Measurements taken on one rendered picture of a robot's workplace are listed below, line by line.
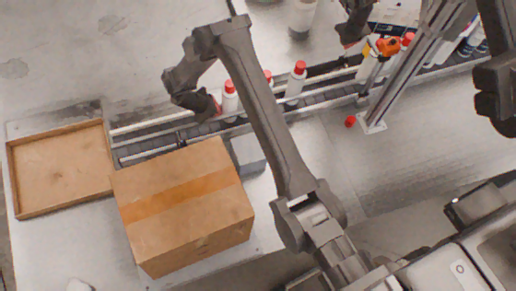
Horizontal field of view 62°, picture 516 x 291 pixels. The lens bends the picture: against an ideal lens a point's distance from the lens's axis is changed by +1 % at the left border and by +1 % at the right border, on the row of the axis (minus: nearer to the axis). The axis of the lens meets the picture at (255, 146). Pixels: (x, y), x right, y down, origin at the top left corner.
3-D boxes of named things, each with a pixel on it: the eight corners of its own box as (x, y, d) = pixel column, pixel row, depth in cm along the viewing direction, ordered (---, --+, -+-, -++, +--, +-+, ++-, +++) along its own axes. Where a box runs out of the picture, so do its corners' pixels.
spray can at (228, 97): (233, 109, 144) (235, 73, 126) (239, 121, 142) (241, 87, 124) (219, 112, 143) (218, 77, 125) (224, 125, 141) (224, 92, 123)
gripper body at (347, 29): (333, 28, 135) (339, 12, 128) (361, 20, 137) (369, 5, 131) (341, 44, 133) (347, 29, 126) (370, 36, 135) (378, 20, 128)
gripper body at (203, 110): (207, 87, 132) (192, 79, 126) (216, 114, 128) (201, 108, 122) (193, 98, 134) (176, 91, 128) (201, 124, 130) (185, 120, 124)
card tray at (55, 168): (103, 122, 144) (100, 116, 140) (120, 191, 134) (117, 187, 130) (9, 146, 138) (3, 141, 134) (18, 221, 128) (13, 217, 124)
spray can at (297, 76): (295, 91, 149) (305, 55, 131) (300, 103, 147) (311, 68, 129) (281, 95, 148) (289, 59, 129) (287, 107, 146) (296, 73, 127)
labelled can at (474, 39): (464, 45, 164) (497, 6, 145) (472, 56, 162) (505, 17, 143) (453, 49, 162) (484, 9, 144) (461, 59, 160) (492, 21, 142)
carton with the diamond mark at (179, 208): (220, 171, 137) (219, 133, 113) (249, 239, 128) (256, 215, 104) (128, 206, 130) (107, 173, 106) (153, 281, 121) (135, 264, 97)
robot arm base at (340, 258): (325, 308, 70) (345, 300, 59) (300, 262, 73) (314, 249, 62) (368, 283, 73) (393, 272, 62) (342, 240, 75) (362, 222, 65)
